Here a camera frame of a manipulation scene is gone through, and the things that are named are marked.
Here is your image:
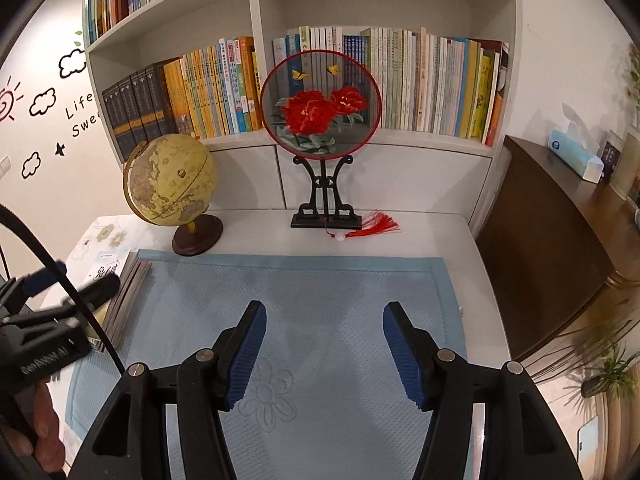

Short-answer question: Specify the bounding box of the pale standing card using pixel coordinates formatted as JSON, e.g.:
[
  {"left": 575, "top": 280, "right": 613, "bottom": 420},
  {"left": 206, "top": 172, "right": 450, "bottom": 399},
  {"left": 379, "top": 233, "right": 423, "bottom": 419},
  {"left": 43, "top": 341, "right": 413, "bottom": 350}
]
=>
[{"left": 612, "top": 132, "right": 640, "bottom": 201}]

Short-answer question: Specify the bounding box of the sun wall sticker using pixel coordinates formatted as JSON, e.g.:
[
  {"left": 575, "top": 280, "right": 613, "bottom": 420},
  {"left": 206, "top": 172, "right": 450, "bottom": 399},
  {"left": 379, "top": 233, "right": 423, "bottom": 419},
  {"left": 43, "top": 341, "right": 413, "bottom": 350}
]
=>
[{"left": 0, "top": 82, "right": 23, "bottom": 121}]

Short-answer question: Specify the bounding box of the brown wooden cabinet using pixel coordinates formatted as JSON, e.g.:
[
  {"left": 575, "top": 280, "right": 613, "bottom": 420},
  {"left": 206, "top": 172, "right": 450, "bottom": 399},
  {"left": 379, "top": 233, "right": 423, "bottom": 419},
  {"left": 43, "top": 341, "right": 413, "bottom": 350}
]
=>
[{"left": 475, "top": 135, "right": 640, "bottom": 362}]

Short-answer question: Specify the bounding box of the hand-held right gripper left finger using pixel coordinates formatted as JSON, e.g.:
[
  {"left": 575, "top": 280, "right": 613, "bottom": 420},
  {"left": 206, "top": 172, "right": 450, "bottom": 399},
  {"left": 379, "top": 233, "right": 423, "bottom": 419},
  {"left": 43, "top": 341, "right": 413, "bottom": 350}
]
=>
[{"left": 67, "top": 300, "right": 268, "bottom": 480}]

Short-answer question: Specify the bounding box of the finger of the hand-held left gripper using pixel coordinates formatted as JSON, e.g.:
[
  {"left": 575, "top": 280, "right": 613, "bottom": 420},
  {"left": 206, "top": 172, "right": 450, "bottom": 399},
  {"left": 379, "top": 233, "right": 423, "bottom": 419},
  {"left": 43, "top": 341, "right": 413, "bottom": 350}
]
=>
[
  {"left": 0, "top": 259, "right": 69, "bottom": 314},
  {"left": 59, "top": 275, "right": 123, "bottom": 316}
]

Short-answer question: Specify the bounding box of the green potted floor plant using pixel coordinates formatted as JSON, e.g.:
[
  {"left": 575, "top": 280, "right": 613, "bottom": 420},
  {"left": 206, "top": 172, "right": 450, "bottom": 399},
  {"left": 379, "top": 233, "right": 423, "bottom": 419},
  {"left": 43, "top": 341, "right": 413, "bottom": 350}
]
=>
[{"left": 525, "top": 317, "right": 640, "bottom": 413}]

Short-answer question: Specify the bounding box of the red tassel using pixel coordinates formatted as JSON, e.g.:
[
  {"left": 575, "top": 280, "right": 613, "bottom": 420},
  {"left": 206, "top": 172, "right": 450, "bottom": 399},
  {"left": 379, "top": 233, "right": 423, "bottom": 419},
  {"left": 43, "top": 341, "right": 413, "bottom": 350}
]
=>
[{"left": 325, "top": 211, "right": 402, "bottom": 242}]

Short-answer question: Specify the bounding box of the light blue quilted mat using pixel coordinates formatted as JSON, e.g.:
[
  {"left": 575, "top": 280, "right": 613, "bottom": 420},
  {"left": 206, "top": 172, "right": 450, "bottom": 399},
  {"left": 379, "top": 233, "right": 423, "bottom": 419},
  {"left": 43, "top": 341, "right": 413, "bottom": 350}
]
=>
[{"left": 65, "top": 249, "right": 468, "bottom": 480}]

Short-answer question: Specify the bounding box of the green plant on cabinet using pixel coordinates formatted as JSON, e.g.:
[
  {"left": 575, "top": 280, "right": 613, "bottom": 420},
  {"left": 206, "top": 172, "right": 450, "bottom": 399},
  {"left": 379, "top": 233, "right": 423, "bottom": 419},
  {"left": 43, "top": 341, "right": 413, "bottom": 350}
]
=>
[{"left": 621, "top": 40, "right": 640, "bottom": 128}]

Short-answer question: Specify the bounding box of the small dark standing card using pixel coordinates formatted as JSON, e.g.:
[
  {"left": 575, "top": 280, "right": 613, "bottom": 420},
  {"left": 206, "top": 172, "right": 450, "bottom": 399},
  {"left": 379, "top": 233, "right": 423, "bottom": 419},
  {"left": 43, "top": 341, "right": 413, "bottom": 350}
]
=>
[{"left": 601, "top": 130, "right": 622, "bottom": 181}]

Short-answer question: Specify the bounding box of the black lettering wall sticker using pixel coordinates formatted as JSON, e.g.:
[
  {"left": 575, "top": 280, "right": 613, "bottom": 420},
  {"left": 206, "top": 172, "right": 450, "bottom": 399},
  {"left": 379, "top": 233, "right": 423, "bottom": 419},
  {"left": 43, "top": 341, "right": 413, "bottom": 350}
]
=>
[{"left": 65, "top": 92, "right": 103, "bottom": 138}]

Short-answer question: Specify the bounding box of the yellow globe on wooden base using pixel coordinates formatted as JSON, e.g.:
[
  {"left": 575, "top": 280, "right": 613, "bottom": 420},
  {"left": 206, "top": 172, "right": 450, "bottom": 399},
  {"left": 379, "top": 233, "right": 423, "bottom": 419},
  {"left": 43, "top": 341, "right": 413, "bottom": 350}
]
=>
[{"left": 122, "top": 133, "right": 224, "bottom": 257}]

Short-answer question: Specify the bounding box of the light blue tissue box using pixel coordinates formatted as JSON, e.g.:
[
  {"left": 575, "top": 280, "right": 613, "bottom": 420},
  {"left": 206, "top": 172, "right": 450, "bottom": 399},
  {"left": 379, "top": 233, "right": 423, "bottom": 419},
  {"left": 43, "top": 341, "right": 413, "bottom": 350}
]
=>
[{"left": 547, "top": 102, "right": 607, "bottom": 184}]

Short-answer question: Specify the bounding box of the stack of books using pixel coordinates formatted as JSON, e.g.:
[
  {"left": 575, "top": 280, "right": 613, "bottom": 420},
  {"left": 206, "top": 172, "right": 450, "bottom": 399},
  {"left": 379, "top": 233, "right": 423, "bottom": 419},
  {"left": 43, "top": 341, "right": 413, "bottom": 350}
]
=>
[{"left": 75, "top": 249, "right": 153, "bottom": 356}]

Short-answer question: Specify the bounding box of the left hand-held gripper cable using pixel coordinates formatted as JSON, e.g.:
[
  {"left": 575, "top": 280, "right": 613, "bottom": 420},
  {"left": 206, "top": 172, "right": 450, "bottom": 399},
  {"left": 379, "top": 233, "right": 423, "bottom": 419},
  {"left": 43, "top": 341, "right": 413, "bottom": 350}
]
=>
[{"left": 0, "top": 204, "right": 126, "bottom": 377}]

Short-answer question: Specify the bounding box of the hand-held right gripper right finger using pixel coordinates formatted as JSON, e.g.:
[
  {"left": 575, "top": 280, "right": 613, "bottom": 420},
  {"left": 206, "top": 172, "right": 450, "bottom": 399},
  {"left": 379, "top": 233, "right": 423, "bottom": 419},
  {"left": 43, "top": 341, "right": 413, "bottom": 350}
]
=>
[{"left": 382, "top": 300, "right": 584, "bottom": 480}]

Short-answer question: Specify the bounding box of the round embroidered flower fan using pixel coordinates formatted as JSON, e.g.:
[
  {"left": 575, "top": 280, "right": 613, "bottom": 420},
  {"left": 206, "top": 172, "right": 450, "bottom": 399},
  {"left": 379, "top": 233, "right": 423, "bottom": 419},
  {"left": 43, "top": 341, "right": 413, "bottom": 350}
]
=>
[{"left": 260, "top": 49, "right": 382, "bottom": 160}]

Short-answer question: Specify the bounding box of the person's left hand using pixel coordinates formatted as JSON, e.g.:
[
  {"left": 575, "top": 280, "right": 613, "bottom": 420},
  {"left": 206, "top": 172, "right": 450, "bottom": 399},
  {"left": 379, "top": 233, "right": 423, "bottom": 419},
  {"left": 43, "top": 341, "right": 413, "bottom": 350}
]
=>
[{"left": 29, "top": 382, "right": 67, "bottom": 475}]

